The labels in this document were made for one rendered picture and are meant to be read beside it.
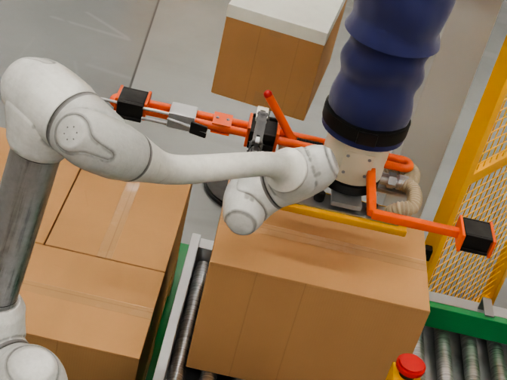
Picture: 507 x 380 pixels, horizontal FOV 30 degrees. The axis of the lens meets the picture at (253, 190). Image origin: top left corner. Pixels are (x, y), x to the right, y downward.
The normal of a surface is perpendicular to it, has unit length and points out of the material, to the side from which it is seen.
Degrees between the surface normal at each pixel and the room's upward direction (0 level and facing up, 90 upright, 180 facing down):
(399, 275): 0
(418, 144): 90
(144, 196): 0
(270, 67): 90
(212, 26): 0
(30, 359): 9
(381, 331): 90
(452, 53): 90
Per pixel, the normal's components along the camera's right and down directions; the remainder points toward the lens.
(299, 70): -0.25, 0.51
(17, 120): -0.67, 0.22
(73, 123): -0.37, -0.04
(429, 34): 0.52, 0.69
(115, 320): 0.20, -0.80
